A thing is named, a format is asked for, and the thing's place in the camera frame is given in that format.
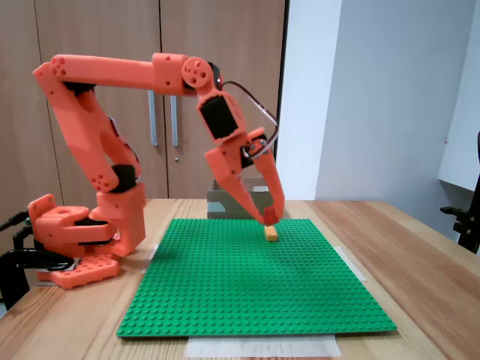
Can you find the red lego block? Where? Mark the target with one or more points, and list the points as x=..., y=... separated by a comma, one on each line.
x=270, y=216

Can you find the green lego baseplate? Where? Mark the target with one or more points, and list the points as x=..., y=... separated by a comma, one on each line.
x=225, y=292

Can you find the beige masking tape strip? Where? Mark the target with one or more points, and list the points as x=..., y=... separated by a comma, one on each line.
x=150, y=260
x=262, y=347
x=354, y=264

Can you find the black table clamp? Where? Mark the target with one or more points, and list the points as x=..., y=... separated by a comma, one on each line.
x=11, y=270

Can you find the wooden cabinet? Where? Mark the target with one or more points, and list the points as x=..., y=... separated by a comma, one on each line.
x=225, y=30

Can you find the yellow lego block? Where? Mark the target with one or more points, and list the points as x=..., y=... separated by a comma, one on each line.
x=271, y=234

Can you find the open cardboard box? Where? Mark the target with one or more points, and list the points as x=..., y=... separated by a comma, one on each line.
x=221, y=208

